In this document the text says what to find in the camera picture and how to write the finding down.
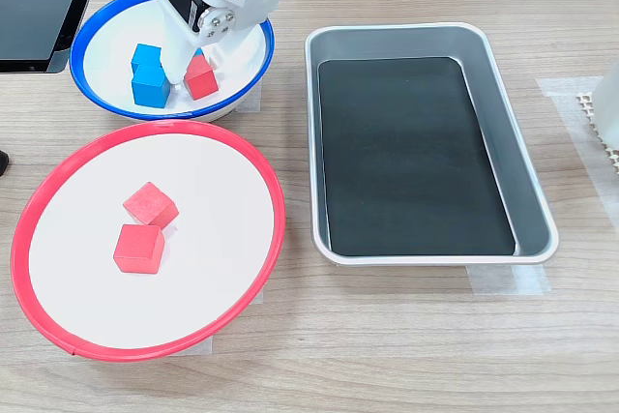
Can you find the red cube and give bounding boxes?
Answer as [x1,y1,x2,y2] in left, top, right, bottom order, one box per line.
[122,181,180,230]
[112,223,166,275]
[183,54,220,102]

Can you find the blue cube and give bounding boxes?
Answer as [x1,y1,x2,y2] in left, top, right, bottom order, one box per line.
[131,43,163,72]
[192,46,218,71]
[131,64,172,108]

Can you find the blue-rimmed white plate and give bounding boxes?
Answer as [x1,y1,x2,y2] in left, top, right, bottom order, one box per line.
[69,0,276,124]

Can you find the clear tape strip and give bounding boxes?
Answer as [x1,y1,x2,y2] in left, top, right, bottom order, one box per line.
[230,78,265,117]
[176,335,215,359]
[465,263,553,296]

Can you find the black flat panel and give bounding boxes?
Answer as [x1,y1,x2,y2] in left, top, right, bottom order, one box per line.
[0,0,89,75]

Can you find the red-rimmed white plate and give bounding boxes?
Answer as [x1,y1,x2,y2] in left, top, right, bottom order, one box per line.
[10,120,287,363]

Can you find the black tray mat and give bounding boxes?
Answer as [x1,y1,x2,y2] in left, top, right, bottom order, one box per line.
[317,56,517,258]

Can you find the steel tray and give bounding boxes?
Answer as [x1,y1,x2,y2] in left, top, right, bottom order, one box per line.
[304,21,561,268]

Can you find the wide translucent tape sheet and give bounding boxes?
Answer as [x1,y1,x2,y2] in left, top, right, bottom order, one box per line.
[535,75,619,233]

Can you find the pale perforated base plate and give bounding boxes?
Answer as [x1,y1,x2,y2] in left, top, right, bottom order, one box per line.
[575,91,619,175]

